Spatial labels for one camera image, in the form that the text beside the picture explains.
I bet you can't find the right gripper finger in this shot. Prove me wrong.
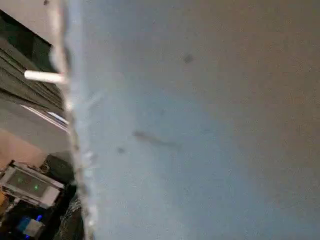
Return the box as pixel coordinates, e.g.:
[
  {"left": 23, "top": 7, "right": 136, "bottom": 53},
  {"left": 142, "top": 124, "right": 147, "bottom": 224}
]
[{"left": 58, "top": 183, "right": 87, "bottom": 240}]

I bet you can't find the white plastic table top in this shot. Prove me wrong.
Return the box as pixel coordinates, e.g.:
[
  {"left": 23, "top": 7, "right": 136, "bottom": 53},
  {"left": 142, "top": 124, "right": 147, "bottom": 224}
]
[{"left": 51, "top": 0, "right": 320, "bottom": 240}]

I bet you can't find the white box appliance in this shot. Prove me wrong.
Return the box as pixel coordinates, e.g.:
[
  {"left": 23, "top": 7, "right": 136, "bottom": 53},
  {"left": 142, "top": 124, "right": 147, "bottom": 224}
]
[{"left": 0, "top": 159, "right": 65, "bottom": 210}]

